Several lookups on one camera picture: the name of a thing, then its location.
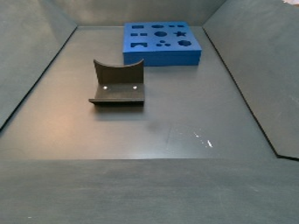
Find blue shape-sorter block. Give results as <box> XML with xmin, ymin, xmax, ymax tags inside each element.
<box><xmin>123</xmin><ymin>21</ymin><xmax>202</xmax><ymax>67</ymax></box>

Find black curved holder bracket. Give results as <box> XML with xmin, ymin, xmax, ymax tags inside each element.
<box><xmin>88</xmin><ymin>60</ymin><xmax>146</xmax><ymax>105</ymax></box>

